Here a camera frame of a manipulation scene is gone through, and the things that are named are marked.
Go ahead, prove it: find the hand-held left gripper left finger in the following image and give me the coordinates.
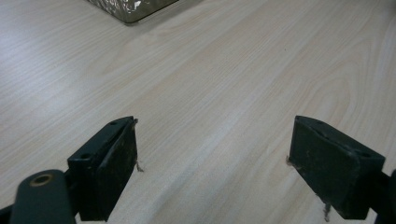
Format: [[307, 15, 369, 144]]
[[67, 116, 138, 222]]

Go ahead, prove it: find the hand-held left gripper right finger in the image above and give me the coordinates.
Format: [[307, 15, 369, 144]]
[[288, 115, 387, 220]]

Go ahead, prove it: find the clear brown plastic container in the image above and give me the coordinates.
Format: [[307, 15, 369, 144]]
[[84, 0, 180, 24]]

